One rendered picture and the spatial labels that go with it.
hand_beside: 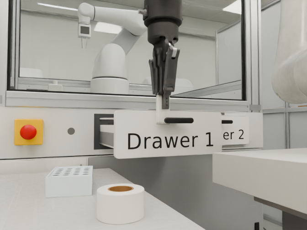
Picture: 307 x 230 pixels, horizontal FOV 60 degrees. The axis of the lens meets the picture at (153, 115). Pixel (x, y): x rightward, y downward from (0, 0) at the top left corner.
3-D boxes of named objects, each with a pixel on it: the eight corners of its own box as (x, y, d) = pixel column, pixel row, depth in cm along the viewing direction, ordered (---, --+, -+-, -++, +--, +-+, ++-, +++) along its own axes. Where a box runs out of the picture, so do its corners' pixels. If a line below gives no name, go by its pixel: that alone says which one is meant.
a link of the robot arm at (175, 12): (192, -2, 62) (174, 13, 71) (145, -12, 58) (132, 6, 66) (192, 23, 62) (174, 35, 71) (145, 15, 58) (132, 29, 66)
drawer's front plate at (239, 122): (249, 143, 105) (249, 116, 105) (185, 146, 94) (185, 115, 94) (246, 143, 107) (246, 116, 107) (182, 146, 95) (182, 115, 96)
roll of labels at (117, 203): (140, 226, 35) (140, 195, 36) (89, 223, 36) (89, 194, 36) (147, 209, 42) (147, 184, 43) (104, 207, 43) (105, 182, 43)
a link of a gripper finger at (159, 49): (171, 50, 64) (173, 48, 63) (171, 96, 64) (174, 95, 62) (156, 48, 63) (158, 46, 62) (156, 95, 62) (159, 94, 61)
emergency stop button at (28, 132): (36, 139, 70) (36, 124, 70) (19, 140, 69) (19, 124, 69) (36, 139, 73) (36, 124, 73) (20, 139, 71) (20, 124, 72)
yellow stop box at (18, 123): (42, 144, 73) (43, 118, 73) (13, 145, 70) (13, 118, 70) (42, 143, 78) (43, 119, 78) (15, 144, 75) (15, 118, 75)
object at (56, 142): (263, 147, 110) (262, 112, 111) (-30, 160, 71) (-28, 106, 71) (165, 137, 198) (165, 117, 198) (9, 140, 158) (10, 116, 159)
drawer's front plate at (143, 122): (222, 153, 71) (221, 112, 71) (115, 159, 59) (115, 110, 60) (218, 153, 72) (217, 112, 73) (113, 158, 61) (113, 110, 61)
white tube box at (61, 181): (92, 195, 51) (92, 175, 51) (44, 197, 49) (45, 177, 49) (92, 181, 63) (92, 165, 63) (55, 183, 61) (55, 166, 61)
